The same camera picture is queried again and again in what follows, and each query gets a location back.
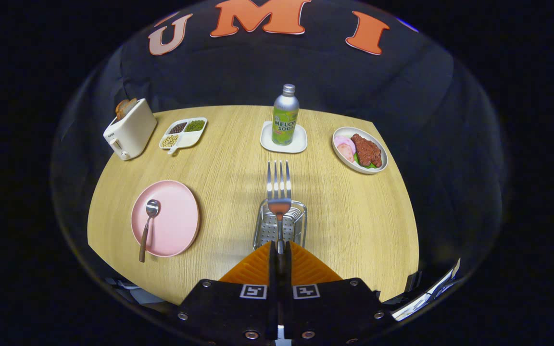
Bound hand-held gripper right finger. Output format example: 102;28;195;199
284;242;394;346

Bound red-brown meat piece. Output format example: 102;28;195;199
351;134;383;168

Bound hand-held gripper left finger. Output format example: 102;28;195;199
175;242;278;346

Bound cream white toaster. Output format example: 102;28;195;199
103;99;158;161

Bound green soda bottle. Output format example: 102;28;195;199
272;84;300;146

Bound white oval dish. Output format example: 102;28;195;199
332;126;389;174

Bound wooden-handled metal fork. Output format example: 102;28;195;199
266;160;292;254

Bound green lettuce leaf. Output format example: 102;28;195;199
353;154;378;170

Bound pink ham slices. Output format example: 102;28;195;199
334;136;356;162

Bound metal wire cutlery rack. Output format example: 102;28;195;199
252;198;308;250

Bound white square coaster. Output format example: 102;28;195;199
260;121;308;154

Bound pink round plate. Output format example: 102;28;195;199
130;180;201;258

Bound white divided dish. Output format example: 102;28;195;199
159;117;208;155

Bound wooden-handled metal spoon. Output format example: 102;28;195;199
138;199;160;263

